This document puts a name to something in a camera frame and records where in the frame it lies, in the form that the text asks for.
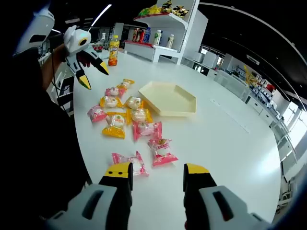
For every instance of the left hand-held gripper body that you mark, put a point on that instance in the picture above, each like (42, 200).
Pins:
(74, 40)

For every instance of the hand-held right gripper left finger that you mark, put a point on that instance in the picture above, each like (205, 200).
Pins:
(105, 191)

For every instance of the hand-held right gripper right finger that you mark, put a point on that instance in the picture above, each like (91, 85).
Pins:
(206, 191)

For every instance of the yellow marshmallow packet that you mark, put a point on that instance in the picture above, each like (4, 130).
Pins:
(140, 115)
(109, 101)
(133, 102)
(116, 121)
(126, 83)

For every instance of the beige hexagonal bowl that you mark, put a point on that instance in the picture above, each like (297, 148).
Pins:
(165, 98)

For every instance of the person's left hand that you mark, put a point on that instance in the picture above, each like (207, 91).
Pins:
(84, 60)

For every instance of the orange drink bottle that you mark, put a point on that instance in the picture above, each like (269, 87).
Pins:
(113, 51)

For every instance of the black chair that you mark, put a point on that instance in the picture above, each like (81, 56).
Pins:
(63, 89)

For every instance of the white chest-worn device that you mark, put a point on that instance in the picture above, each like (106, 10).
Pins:
(40, 24)

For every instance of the white table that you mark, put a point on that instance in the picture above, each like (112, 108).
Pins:
(204, 148)

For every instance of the dark red bottle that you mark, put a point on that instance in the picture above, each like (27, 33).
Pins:
(136, 35)

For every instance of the blue bottle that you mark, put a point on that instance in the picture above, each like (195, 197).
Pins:
(147, 35)

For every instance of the green white bottle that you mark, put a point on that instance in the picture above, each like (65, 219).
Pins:
(157, 37)

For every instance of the person's black-clothed torso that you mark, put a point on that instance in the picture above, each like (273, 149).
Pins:
(36, 143)

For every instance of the black yellow snack bag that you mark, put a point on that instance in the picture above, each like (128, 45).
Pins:
(168, 4)
(180, 11)

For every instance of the white display shelf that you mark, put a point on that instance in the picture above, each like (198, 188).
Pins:
(192, 31)

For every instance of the white low cabinet row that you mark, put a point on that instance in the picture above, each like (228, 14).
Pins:
(261, 109)

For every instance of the white box appliance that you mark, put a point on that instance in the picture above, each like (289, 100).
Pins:
(211, 60)
(199, 58)

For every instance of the translucent white panel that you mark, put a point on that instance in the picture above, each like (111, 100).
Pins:
(231, 85)

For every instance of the yellow display figure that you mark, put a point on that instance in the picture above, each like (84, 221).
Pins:
(250, 76)

